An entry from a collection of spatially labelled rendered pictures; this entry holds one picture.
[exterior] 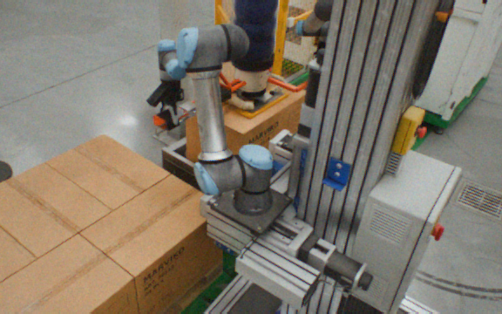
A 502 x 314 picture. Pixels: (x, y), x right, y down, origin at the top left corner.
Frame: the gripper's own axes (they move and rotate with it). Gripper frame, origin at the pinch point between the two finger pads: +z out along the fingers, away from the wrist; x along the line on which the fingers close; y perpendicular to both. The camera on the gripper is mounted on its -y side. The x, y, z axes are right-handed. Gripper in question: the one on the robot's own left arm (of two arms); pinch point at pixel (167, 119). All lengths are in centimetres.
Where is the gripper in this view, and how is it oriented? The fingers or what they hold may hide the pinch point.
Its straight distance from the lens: 200.9
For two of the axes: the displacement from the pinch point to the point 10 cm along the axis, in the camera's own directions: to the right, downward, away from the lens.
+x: -7.8, -4.2, 4.7
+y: 6.2, -4.4, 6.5
